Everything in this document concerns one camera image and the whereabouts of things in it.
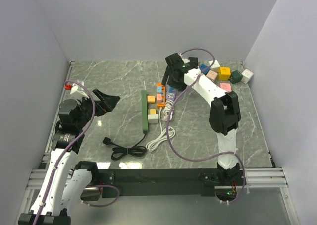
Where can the beige pink plug cube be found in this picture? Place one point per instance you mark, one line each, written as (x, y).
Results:
(212, 76)

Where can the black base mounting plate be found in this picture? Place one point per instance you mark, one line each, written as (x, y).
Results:
(153, 182)

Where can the dark blue plug cube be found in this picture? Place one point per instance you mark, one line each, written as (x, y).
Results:
(204, 69)

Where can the white plug cube back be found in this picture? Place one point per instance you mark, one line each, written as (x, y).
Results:
(214, 64)

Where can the purple power strip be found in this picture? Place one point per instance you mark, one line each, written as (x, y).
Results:
(170, 93)

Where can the aluminium rail frame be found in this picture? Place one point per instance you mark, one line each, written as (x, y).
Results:
(255, 177)

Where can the yellow plug cube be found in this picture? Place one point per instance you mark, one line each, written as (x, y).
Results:
(224, 73)

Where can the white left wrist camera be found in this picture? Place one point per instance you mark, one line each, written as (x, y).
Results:
(76, 91)

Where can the white plug cube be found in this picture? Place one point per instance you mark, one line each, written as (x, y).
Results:
(214, 64)
(246, 76)

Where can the green power strip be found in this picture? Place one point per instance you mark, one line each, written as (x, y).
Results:
(144, 111)

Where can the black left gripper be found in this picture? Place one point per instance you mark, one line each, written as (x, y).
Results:
(107, 105)

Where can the orange power strip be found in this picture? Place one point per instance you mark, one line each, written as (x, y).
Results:
(161, 104)

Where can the white coiled cable purple strip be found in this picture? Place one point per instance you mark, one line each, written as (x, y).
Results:
(168, 110)

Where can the white plug cube right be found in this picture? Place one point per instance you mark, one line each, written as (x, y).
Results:
(246, 76)

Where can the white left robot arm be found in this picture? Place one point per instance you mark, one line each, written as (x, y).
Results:
(60, 191)

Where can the white plug on strip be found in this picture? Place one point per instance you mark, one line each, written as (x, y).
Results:
(153, 118)

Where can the yellow plug upper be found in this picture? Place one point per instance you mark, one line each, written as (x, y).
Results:
(151, 99)

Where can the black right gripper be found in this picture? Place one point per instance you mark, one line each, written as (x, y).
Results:
(180, 86)

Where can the dark green plug cube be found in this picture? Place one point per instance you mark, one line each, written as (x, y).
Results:
(236, 76)

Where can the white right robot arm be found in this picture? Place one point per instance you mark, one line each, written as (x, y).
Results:
(224, 114)

